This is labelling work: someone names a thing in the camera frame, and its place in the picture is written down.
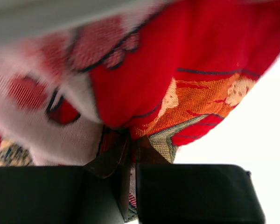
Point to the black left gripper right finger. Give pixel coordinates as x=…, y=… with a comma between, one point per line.
x=192, y=193

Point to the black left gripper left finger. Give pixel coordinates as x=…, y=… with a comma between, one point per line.
x=97, y=193

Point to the red patterned pillowcase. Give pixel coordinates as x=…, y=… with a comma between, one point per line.
x=170, y=70

